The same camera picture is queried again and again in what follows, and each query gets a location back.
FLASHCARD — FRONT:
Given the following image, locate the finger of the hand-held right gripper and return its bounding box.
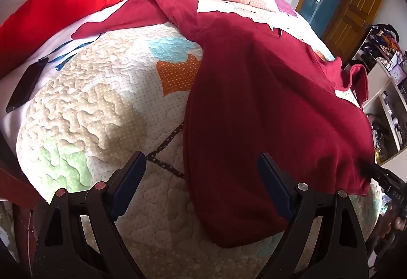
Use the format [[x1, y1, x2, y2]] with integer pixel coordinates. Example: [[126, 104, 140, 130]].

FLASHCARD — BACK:
[[359, 163, 389, 187]]

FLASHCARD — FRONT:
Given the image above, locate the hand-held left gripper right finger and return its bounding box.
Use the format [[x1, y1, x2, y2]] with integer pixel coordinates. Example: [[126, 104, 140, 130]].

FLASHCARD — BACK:
[[257, 152, 371, 279]]

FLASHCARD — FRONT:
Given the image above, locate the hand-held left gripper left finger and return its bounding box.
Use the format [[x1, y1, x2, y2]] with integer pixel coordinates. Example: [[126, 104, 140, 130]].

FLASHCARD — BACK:
[[33, 151, 147, 279]]

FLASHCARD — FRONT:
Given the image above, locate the dark red shirt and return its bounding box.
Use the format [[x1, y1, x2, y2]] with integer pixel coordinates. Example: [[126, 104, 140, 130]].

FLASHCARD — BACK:
[[71, 0, 376, 249]]

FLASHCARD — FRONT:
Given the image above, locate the person's right hand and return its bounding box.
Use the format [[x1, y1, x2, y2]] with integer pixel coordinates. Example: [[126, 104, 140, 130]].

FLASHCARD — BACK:
[[377, 203, 407, 256]]

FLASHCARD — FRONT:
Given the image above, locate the cluttered white shelf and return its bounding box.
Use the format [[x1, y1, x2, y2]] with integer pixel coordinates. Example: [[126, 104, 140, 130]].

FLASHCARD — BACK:
[[346, 23, 407, 165]]

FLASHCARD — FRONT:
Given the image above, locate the patchwork quilt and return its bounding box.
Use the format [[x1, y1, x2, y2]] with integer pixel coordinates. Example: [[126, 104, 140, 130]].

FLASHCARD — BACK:
[[3, 0, 384, 279]]

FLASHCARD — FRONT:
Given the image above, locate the black phone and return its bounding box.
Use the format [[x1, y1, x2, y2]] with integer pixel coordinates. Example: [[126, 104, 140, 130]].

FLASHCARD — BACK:
[[5, 57, 49, 113]]

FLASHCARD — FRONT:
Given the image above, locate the brown wooden door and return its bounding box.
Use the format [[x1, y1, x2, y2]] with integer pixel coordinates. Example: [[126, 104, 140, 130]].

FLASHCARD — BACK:
[[321, 0, 390, 59]]

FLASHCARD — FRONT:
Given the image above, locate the white bed sheet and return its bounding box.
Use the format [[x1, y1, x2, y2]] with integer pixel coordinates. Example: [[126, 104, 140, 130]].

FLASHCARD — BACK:
[[2, 0, 307, 127]]

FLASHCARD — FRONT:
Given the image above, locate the purple towel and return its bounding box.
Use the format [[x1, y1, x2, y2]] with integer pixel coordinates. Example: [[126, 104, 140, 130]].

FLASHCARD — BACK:
[[270, 0, 300, 18]]

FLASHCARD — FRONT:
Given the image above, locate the blue lanyard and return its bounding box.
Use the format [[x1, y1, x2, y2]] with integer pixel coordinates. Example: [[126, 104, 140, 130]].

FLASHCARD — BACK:
[[47, 31, 103, 71]]

